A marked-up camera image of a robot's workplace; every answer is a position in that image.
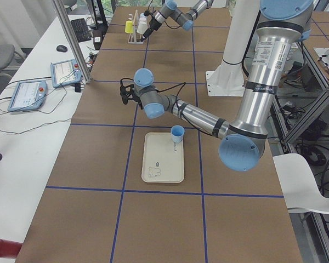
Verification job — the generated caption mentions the cream plastic tray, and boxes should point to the cream plastic tray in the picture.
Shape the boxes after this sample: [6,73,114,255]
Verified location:
[141,132,184,184]

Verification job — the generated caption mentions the yellow plastic cup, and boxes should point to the yellow plastic cup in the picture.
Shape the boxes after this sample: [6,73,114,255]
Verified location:
[124,20,134,34]

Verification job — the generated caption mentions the white wire cup rack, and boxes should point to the white wire cup rack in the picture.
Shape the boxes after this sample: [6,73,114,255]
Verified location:
[128,10,144,44]

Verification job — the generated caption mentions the red cylinder bottle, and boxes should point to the red cylinder bottle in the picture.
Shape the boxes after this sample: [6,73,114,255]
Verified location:
[0,239,22,259]

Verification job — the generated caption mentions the teach pendant near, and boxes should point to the teach pendant near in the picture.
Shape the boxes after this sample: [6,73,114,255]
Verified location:
[7,80,48,112]

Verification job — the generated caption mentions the grey office chair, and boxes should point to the grey office chair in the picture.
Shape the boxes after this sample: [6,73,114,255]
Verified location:
[0,44,25,72]

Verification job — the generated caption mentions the white plastic chair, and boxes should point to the white plastic chair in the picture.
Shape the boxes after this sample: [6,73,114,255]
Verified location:
[273,153,329,214]

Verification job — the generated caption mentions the teach pendant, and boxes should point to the teach pendant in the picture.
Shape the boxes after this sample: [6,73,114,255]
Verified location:
[50,59,82,88]
[7,80,48,112]

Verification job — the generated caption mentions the teach pendant far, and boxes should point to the teach pendant far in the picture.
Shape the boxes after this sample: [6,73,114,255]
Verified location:
[50,59,82,88]

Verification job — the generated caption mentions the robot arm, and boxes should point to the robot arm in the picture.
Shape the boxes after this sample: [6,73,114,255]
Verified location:
[120,1,313,171]
[140,0,213,41]

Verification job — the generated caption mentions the black keyboard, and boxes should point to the black keyboard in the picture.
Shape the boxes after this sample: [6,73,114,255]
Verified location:
[70,18,91,43]

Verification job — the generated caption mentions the aluminium frame post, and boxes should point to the aluminium frame post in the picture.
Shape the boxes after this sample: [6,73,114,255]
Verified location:
[52,0,92,84]

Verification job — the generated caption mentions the black computer mouse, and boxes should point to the black computer mouse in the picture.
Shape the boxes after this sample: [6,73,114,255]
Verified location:
[56,45,68,53]

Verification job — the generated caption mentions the white plastic cup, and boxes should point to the white plastic cup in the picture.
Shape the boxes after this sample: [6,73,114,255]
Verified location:
[137,21,148,35]

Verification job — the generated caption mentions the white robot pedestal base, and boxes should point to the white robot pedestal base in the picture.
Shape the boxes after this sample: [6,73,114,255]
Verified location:
[206,0,260,96]

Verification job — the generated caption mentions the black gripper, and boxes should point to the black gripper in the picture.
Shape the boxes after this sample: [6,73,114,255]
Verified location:
[120,82,139,105]
[142,16,161,41]

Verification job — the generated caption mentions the light blue cup back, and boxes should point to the light blue cup back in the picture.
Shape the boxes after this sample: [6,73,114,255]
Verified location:
[171,125,185,143]

